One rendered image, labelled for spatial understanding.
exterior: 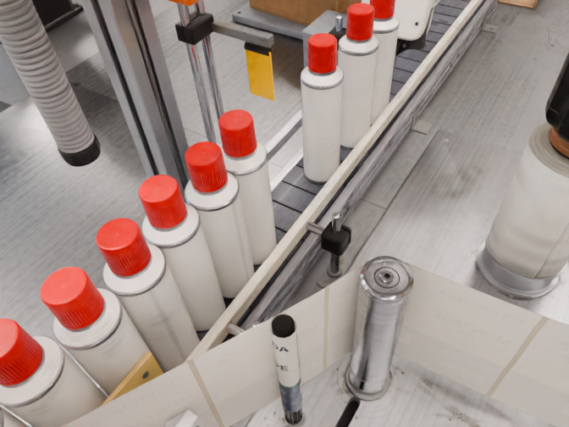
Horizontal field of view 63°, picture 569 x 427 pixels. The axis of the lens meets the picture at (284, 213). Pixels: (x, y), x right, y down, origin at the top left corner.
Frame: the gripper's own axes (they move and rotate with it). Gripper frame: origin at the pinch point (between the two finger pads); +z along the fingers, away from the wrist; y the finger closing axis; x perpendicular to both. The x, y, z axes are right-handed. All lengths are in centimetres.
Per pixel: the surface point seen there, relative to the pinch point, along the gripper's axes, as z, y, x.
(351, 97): 1.5, 1.2, -13.8
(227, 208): 5.8, 2.8, -42.7
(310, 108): 1.4, -0.1, -23.1
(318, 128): 4.0, 0.9, -21.9
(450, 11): -6.2, -0.5, 35.4
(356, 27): -7.6, 0.8, -16.2
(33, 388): 12, 2, -62
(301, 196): 14.5, 0.0, -21.6
